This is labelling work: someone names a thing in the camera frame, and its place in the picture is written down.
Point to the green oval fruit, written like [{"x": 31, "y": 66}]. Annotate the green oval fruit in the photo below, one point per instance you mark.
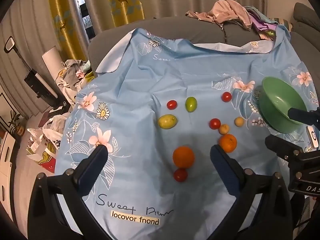
[{"x": 191, "y": 104}]

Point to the black upright vacuum cleaner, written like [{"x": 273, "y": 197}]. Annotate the black upright vacuum cleaner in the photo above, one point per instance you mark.
[{"x": 40, "y": 82}]

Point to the white plastic bag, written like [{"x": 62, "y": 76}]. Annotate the white plastic bag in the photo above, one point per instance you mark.
[{"x": 53, "y": 127}]

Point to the small yellow round fruit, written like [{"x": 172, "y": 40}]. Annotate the small yellow round fruit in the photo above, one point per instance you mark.
[
  {"x": 239, "y": 121},
  {"x": 223, "y": 129}
]

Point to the yellow-green oval fruit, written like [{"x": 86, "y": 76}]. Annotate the yellow-green oval fruit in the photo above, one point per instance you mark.
[{"x": 167, "y": 121}]

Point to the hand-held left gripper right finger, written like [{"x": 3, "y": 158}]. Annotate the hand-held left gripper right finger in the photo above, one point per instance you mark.
[{"x": 220, "y": 165}]

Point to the pink cloth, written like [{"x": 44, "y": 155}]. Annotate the pink cloth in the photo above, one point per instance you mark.
[{"x": 225, "y": 10}]

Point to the silver sheer curtain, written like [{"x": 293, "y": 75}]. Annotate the silver sheer curtain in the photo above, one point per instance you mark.
[{"x": 82, "y": 2}]

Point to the potted plant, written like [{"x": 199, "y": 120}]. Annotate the potted plant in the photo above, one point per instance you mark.
[{"x": 17, "y": 123}]

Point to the purple cloth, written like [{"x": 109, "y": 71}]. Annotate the purple cloth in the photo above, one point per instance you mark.
[{"x": 260, "y": 23}]

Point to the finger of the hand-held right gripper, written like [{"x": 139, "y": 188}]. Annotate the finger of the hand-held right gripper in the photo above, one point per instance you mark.
[
  {"x": 281, "y": 147},
  {"x": 302, "y": 117}
]

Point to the yellow-green cloth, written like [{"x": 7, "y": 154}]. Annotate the yellow-green cloth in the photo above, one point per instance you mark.
[{"x": 270, "y": 33}]

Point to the grey sofa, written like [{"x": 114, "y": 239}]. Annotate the grey sofa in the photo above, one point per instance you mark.
[{"x": 175, "y": 27}]

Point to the red cherry tomato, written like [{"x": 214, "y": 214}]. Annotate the red cherry tomato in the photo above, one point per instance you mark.
[
  {"x": 215, "y": 123},
  {"x": 226, "y": 96},
  {"x": 180, "y": 175},
  {"x": 171, "y": 104}
]

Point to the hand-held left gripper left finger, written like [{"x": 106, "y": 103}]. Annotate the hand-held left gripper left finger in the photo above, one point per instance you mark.
[{"x": 98, "y": 158}]

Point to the white cabinet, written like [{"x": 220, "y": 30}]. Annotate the white cabinet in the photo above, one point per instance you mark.
[{"x": 11, "y": 175}]

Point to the blue floral cloth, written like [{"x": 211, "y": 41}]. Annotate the blue floral cloth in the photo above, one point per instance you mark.
[{"x": 150, "y": 80}]

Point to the green plastic bowl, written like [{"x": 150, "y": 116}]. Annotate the green plastic bowl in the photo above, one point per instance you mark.
[{"x": 277, "y": 100}]

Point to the teal striped cloth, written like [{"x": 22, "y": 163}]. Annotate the teal striped cloth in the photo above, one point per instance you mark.
[{"x": 282, "y": 21}]

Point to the white board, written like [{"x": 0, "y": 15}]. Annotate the white board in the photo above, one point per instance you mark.
[{"x": 52, "y": 60}]

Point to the orange citrus fruit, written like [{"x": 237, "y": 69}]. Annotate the orange citrus fruit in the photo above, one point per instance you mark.
[
  {"x": 227, "y": 143},
  {"x": 183, "y": 156}
]

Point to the pile of clothes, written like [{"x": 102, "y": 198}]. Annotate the pile of clothes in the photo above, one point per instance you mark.
[{"x": 72, "y": 72}]

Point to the white pocket device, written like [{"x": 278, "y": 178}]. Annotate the white pocket device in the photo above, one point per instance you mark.
[{"x": 312, "y": 136}]

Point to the yellow deer print curtain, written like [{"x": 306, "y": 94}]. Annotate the yellow deer print curtain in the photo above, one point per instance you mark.
[{"x": 67, "y": 30}]

